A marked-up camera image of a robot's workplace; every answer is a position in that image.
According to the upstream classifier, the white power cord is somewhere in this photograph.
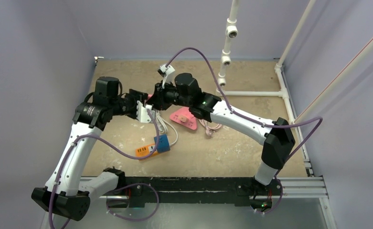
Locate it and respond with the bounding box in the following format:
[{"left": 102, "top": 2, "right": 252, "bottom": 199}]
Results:
[{"left": 154, "top": 110, "right": 179, "bottom": 147}]

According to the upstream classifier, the light pink small plug adapter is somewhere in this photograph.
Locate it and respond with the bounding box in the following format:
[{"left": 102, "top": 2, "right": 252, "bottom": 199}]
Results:
[{"left": 178, "top": 115, "right": 188, "bottom": 123}]

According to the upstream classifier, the pink triangular power strip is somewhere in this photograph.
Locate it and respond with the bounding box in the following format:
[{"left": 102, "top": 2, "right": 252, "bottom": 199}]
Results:
[{"left": 169, "top": 107, "right": 198, "bottom": 131}]

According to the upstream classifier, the blue cube socket adapter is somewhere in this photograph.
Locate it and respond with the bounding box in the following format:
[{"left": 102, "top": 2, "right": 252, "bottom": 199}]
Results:
[{"left": 154, "top": 134, "right": 171, "bottom": 153}]

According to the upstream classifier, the orange power strip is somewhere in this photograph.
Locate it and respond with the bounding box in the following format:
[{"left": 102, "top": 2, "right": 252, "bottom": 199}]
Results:
[{"left": 135, "top": 144, "right": 159, "bottom": 158}]

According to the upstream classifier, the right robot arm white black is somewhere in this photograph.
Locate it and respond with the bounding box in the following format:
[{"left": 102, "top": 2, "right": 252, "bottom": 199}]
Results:
[{"left": 146, "top": 73, "right": 296, "bottom": 194}]

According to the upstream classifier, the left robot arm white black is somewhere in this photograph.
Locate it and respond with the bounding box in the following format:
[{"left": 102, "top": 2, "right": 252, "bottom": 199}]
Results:
[{"left": 32, "top": 76, "right": 148, "bottom": 222}]

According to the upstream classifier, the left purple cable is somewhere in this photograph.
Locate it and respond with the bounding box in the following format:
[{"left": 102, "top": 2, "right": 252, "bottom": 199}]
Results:
[{"left": 48, "top": 109, "right": 160, "bottom": 229}]

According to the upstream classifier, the purple cable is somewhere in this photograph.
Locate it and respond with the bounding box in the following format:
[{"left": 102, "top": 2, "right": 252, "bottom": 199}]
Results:
[
  {"left": 164, "top": 47, "right": 323, "bottom": 216},
  {"left": 48, "top": 109, "right": 160, "bottom": 229}
]

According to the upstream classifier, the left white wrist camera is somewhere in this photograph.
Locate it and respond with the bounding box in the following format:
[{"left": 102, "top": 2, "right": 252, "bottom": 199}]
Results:
[{"left": 136, "top": 101, "right": 156, "bottom": 123}]

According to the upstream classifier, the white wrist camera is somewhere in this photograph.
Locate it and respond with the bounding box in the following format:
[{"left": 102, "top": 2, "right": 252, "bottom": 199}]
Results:
[
  {"left": 157, "top": 64, "right": 175, "bottom": 89},
  {"left": 136, "top": 101, "right": 156, "bottom": 123}
]

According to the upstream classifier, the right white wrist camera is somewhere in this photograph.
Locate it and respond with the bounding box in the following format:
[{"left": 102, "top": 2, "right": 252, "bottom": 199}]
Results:
[{"left": 157, "top": 64, "right": 175, "bottom": 89}]

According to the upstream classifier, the pink power cord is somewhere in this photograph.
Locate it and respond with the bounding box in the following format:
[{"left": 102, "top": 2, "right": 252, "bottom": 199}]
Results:
[{"left": 199, "top": 118, "right": 223, "bottom": 138}]

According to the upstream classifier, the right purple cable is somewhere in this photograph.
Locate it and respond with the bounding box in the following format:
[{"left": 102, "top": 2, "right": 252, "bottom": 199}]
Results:
[{"left": 164, "top": 47, "right": 323, "bottom": 216}]

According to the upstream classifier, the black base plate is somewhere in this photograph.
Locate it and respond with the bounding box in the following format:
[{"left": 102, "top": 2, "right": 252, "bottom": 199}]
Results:
[{"left": 105, "top": 177, "right": 282, "bottom": 208}]

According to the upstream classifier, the white pvc pipe frame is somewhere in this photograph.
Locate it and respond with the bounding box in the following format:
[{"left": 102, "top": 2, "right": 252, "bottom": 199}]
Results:
[{"left": 223, "top": 0, "right": 373, "bottom": 122}]

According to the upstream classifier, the aluminium rail frame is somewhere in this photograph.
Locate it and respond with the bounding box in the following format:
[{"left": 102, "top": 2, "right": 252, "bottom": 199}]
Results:
[{"left": 40, "top": 176, "right": 338, "bottom": 229}]

